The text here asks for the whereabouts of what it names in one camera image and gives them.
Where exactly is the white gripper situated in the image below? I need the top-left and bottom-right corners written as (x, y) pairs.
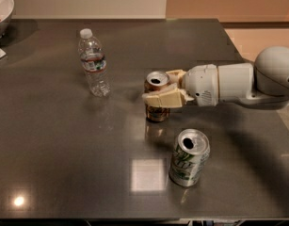
top-left (142, 64), bottom-right (218, 108)

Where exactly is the orange soda can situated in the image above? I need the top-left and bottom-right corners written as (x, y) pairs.
top-left (144, 71), bottom-right (170, 122)

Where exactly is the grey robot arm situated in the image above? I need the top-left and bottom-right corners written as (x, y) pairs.
top-left (142, 46), bottom-right (289, 109)

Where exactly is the green and white soda can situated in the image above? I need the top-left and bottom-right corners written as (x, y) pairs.
top-left (169, 129), bottom-right (210, 187)

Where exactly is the clear plastic water bottle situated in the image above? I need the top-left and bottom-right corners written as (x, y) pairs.
top-left (78, 28), bottom-right (110, 97)

